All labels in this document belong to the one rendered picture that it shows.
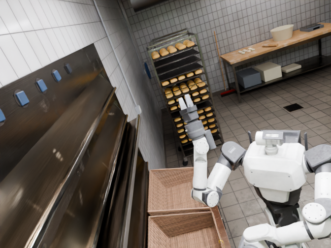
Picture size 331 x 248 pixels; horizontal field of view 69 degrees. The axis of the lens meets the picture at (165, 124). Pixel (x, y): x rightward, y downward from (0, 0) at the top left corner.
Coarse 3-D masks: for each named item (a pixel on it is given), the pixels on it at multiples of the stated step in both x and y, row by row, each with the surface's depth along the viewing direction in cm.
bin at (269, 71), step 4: (260, 64) 527; (264, 64) 519; (268, 64) 510; (272, 64) 502; (276, 64) 495; (256, 68) 518; (260, 68) 505; (264, 68) 497; (268, 68) 489; (272, 68) 484; (276, 68) 485; (280, 68) 486; (260, 72) 504; (264, 72) 486; (268, 72) 487; (272, 72) 488; (276, 72) 488; (280, 72) 489; (264, 76) 491; (268, 76) 490; (272, 76) 491; (276, 76) 492; (280, 76) 492; (264, 80) 497; (268, 80) 494
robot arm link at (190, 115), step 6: (186, 108) 114; (192, 108) 113; (180, 114) 122; (186, 114) 116; (192, 114) 115; (186, 120) 118; (192, 120) 116; (198, 120) 118; (186, 126) 117; (192, 126) 115; (198, 126) 115; (192, 132) 115
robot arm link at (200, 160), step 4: (196, 152) 123; (196, 156) 122; (200, 156) 122; (204, 156) 122; (196, 160) 121; (200, 160) 122; (204, 160) 121; (196, 164) 117; (200, 164) 116; (204, 164) 117
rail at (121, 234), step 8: (136, 120) 199; (136, 128) 183; (136, 136) 173; (128, 176) 130; (128, 184) 123; (128, 192) 118; (128, 200) 114; (120, 224) 100; (120, 232) 96; (120, 240) 93
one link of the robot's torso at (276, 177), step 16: (288, 144) 117; (256, 160) 116; (272, 160) 111; (288, 160) 108; (304, 160) 109; (256, 176) 117; (272, 176) 112; (288, 176) 107; (304, 176) 108; (272, 192) 118; (288, 192) 114
